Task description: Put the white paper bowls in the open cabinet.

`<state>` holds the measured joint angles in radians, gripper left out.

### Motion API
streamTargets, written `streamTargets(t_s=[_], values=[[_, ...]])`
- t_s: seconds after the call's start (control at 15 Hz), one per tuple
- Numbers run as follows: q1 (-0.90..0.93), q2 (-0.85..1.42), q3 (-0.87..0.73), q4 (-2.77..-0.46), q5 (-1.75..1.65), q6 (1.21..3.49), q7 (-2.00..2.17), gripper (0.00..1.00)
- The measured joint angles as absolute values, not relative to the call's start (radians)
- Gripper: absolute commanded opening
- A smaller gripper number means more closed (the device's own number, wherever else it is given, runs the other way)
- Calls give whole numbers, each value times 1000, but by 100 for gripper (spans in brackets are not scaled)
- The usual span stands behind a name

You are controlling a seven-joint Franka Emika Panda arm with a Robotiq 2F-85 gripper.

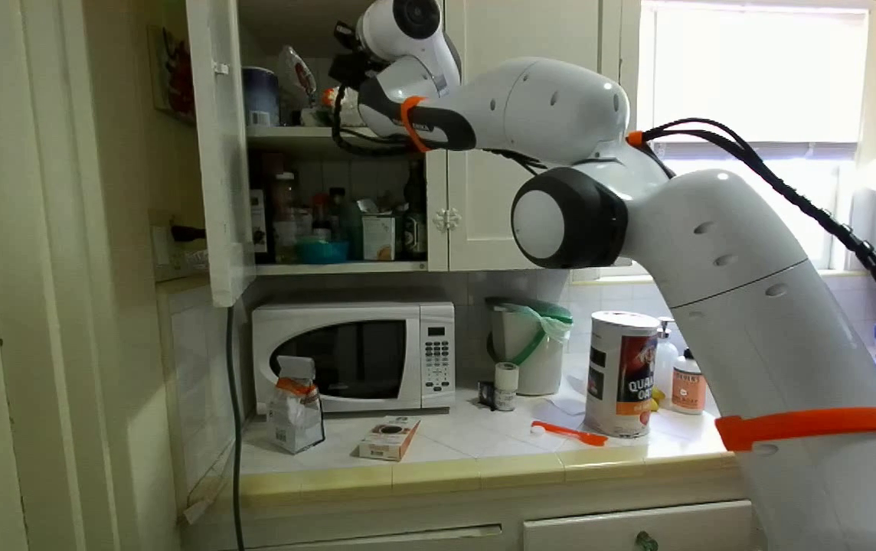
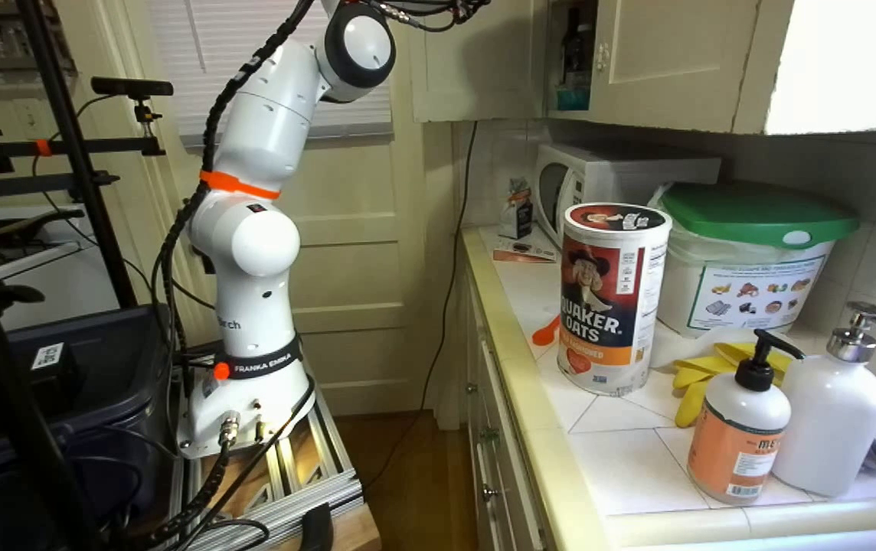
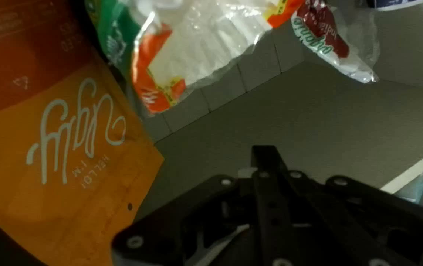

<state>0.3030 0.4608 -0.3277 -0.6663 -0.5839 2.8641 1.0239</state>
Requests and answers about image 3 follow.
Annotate orange Ugly snack bag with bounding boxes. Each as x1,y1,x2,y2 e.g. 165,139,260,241
0,0,162,266

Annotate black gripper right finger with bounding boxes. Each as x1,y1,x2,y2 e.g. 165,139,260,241
264,146,423,266

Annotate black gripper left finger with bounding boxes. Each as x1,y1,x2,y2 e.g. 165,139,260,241
111,143,272,266

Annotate white paper bowls package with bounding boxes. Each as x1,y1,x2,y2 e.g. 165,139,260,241
83,0,378,114

